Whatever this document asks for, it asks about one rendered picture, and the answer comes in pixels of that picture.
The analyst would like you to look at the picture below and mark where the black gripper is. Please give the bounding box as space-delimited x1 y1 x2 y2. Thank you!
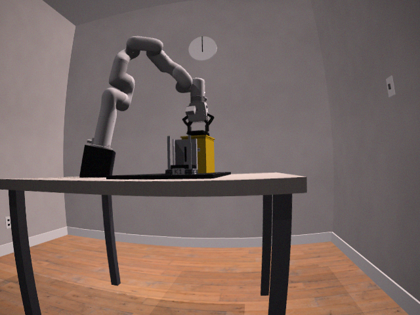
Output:
182 101 214 133

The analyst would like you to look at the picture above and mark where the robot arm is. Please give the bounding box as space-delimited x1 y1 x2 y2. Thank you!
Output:
87 36 207 150

